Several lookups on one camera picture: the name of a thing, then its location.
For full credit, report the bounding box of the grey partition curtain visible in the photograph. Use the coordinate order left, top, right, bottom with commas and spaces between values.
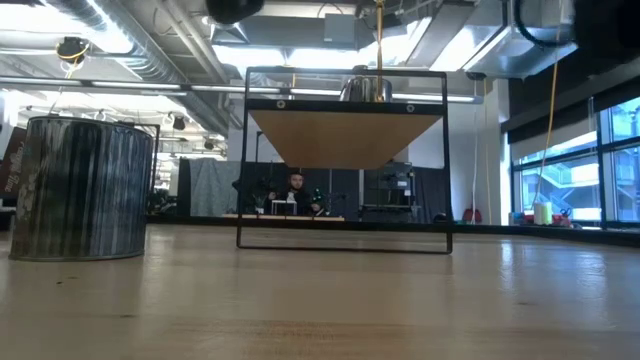
177, 158, 274, 217

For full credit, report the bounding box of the large window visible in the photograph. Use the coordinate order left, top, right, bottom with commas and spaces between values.
509, 97, 640, 226

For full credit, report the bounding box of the silver ceiling ventilation box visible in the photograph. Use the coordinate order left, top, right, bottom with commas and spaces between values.
462, 0, 579, 81

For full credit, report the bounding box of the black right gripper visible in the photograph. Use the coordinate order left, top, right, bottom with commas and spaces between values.
572, 0, 640, 51

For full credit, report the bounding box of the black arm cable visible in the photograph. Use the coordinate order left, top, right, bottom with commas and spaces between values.
513, 0, 576, 50

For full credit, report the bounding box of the brown sign with white text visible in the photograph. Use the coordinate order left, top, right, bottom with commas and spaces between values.
0, 126, 27, 197

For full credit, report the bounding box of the silver ceiling air duct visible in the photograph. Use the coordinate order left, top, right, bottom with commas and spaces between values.
44, 0, 231, 136

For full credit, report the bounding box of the black ceiling device yellow cable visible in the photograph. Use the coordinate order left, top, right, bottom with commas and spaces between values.
55, 36, 90, 64

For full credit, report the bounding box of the yellow hanging cable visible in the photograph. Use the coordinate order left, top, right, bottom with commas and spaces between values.
532, 24, 561, 211

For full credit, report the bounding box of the silver floral candle tin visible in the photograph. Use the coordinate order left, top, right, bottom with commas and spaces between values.
339, 74, 394, 104
8, 114, 156, 263

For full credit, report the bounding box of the person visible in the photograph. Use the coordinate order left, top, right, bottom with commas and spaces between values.
268, 171, 325, 217

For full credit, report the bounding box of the background wooden table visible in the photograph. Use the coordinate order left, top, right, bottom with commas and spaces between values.
222, 213, 346, 223

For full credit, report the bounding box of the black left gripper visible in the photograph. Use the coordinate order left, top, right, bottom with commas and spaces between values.
204, 0, 266, 25

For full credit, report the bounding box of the long ceiling light bar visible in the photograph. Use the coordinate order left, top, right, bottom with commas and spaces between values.
0, 77, 484, 104

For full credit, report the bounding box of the wooden shelf riser black frame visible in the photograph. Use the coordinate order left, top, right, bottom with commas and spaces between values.
235, 66, 455, 255

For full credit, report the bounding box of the pale yellow-green roll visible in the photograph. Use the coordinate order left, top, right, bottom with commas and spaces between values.
533, 201, 554, 226

